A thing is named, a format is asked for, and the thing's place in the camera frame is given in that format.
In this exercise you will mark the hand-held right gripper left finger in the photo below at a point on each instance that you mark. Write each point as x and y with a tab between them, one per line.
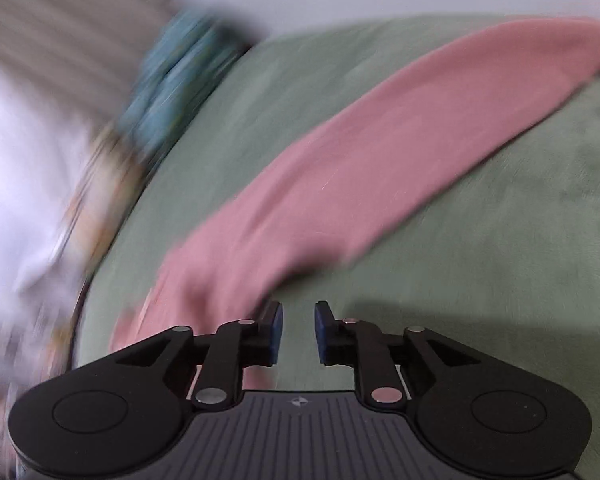
278	332

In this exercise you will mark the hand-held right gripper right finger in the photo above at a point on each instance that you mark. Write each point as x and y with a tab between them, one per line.
321	332

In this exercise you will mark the pink garment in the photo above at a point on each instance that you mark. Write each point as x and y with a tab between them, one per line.
355	160

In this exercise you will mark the green plush blanket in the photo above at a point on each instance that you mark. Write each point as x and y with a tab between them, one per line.
505	235

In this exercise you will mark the plaid striped quilt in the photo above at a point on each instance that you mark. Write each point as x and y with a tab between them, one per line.
100	195

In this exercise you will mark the teal floral quilt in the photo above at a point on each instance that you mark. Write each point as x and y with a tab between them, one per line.
180	75

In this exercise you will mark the white sheer curtain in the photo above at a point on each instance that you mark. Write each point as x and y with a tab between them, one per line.
25	170

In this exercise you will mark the beige curtain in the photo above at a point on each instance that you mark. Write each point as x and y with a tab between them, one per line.
55	20

